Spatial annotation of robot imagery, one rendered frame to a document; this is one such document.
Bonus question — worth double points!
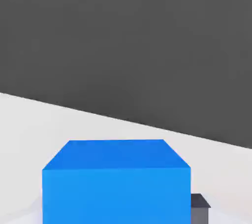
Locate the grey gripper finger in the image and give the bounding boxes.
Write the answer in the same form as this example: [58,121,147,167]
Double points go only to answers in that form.
[190,193,252,224]

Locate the small blue cube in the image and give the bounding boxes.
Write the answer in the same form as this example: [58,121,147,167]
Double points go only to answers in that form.
[41,139,191,224]

